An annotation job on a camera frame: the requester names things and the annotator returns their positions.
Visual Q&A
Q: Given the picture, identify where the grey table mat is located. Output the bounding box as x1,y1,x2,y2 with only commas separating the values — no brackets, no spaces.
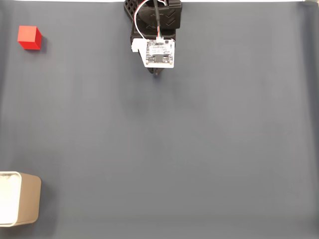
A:
0,1,319,239

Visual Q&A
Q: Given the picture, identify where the white beige box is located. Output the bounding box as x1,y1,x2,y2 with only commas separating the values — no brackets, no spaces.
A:
0,171,42,227

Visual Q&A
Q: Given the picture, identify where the black camera cable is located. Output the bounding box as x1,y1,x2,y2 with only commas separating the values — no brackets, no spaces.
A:
152,0,164,42

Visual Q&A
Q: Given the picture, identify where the red cube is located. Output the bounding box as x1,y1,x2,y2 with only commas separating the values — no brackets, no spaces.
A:
17,25,43,51

